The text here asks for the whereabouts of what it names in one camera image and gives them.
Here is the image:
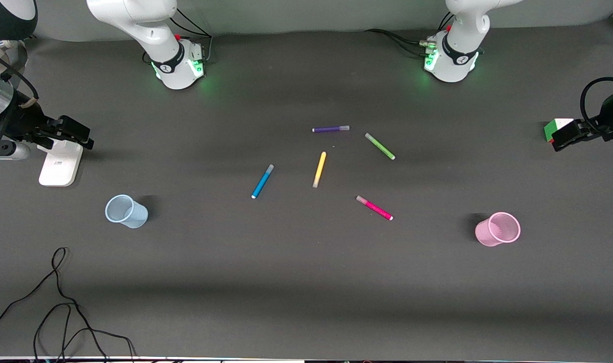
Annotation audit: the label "blue marker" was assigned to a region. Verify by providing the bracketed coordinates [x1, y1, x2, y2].
[251, 164, 275, 200]

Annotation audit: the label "pink marker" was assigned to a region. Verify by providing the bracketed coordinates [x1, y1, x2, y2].
[356, 195, 394, 221]

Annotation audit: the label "rubik's cube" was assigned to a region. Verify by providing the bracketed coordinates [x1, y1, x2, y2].
[543, 118, 575, 145]

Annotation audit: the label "white flat rectangular device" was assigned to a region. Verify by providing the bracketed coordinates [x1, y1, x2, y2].
[38, 138, 84, 188]

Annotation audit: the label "translucent blue plastic cup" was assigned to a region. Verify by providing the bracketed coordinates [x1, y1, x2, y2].
[104, 194, 149, 229]

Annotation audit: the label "translucent pink plastic cup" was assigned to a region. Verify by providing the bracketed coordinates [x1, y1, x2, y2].
[475, 211, 522, 248]

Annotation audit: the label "green marker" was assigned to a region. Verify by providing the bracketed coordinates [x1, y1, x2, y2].
[364, 132, 397, 161]

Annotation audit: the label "yellow marker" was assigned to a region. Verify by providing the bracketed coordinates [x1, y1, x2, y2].
[312, 151, 327, 189]

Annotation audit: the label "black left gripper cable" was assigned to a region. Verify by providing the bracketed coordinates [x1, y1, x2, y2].
[580, 77, 613, 133]

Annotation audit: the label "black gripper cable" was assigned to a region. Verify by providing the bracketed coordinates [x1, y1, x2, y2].
[0, 46, 39, 100]
[580, 77, 613, 133]

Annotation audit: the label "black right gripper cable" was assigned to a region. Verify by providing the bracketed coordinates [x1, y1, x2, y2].
[0, 46, 39, 100]

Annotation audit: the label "thin black cable on table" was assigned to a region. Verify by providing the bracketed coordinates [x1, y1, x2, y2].
[0, 247, 137, 362]

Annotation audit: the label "black right arm base cables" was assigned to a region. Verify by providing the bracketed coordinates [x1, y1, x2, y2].
[142, 7, 214, 65]

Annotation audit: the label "black arm base cables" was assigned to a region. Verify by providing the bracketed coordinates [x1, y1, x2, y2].
[142, 7, 214, 65]
[364, 11, 456, 57]

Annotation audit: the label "black left arm base cables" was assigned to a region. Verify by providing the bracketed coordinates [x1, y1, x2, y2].
[364, 11, 456, 57]

